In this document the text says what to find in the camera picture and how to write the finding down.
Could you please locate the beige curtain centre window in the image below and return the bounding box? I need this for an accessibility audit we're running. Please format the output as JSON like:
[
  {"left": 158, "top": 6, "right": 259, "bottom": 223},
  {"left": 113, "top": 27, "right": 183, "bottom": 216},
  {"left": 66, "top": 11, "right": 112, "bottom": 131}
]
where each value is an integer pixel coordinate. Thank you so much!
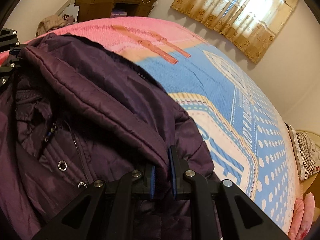
[{"left": 170, "top": 0, "right": 299, "bottom": 64}]

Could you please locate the dark wooden desk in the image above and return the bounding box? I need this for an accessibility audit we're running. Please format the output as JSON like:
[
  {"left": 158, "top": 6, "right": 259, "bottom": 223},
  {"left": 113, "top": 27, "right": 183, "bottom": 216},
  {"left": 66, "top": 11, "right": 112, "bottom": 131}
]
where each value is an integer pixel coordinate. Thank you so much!
[{"left": 75, "top": 0, "right": 157, "bottom": 22}]

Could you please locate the grey patterned pillow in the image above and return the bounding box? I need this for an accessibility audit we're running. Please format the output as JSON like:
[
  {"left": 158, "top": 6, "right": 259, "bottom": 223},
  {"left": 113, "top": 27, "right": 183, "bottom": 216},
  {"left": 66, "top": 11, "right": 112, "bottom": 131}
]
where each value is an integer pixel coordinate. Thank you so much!
[{"left": 289, "top": 125, "right": 319, "bottom": 181}]

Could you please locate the blue pink printed bedspread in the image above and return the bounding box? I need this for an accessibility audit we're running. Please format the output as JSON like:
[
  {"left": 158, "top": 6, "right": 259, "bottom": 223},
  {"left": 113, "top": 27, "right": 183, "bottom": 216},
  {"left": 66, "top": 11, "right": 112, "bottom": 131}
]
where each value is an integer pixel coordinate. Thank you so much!
[{"left": 0, "top": 16, "right": 302, "bottom": 234}]

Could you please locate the cream wooden headboard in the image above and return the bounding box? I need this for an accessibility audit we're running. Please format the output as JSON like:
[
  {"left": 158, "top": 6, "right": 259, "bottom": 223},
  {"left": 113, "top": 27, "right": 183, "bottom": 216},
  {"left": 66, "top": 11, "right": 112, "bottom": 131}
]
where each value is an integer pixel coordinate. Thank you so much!
[{"left": 297, "top": 132, "right": 319, "bottom": 197}]

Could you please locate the dark purple padded jacket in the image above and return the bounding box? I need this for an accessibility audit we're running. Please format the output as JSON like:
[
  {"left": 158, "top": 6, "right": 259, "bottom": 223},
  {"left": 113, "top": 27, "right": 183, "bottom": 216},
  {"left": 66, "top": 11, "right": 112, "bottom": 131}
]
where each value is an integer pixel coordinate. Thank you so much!
[{"left": 1, "top": 34, "right": 217, "bottom": 239}]

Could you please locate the folded pink floral blanket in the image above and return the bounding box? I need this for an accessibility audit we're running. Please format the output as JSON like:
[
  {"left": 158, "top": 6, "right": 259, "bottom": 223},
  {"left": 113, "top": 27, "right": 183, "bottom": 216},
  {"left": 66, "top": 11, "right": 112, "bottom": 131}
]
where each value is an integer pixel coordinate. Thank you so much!
[{"left": 287, "top": 192, "right": 315, "bottom": 240}]

